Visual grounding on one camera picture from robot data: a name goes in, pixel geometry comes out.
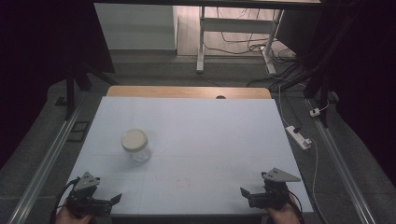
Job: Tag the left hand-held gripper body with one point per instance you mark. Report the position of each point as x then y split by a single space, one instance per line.
83 196

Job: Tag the black rectangular floor frame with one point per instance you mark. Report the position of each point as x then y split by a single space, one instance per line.
71 134

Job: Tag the clear glass jar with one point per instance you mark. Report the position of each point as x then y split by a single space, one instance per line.
140 156

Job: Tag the person's left hand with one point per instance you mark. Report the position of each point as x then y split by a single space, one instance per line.
69 217

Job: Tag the white table cover sheet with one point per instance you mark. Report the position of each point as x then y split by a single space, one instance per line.
199 140

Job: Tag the cream round jar lid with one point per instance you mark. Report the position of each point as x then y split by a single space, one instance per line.
134 140

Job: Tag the black table grommet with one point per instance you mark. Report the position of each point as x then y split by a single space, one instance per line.
220 97

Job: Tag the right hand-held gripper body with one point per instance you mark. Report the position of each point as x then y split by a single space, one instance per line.
271 196

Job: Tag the small white adapter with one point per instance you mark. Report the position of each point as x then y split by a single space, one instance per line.
315 112

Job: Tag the white desk frame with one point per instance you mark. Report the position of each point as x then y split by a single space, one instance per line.
236 25

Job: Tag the aluminium floor rail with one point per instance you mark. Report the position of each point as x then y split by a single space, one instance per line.
43 168
339 168

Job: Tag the white power strip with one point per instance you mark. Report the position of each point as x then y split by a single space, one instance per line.
299 138

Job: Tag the black metal stand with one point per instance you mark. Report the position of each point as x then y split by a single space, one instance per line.
323 87
71 93

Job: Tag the person's right hand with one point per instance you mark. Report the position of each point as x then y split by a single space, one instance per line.
284 215

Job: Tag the black curtain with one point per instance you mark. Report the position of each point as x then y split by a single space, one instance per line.
370 77
37 46

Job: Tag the black plug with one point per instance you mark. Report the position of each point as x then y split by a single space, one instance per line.
297 128

